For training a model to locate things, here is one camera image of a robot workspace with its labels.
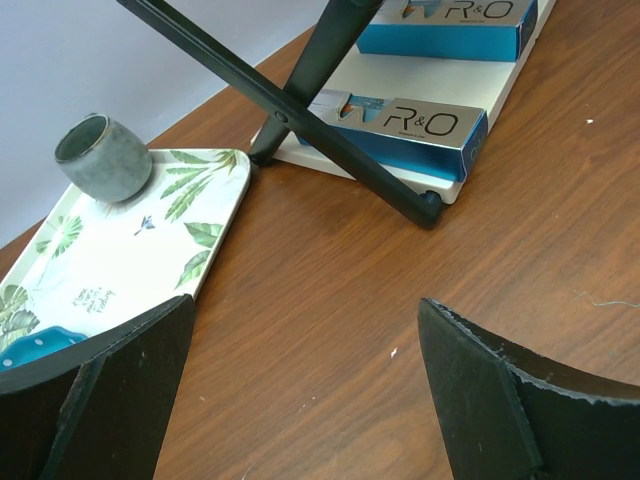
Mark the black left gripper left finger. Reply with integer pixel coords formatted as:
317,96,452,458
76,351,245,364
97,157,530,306
1,294,196,479

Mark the three-tier cream shelf rack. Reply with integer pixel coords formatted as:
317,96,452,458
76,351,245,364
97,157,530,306
126,1,553,228

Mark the teal dotted plate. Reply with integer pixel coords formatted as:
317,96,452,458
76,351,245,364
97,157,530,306
1,326,88,372

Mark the silver toothpaste box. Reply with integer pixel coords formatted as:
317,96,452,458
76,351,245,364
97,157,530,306
309,89,488,182
356,1,538,62

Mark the leaf-patterned white tray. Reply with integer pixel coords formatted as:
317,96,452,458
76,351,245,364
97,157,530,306
1,149,251,338

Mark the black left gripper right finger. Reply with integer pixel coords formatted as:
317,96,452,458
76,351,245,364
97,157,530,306
418,299,639,479

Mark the grey ceramic cup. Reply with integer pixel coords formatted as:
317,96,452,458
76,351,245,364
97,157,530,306
54,113,153,203

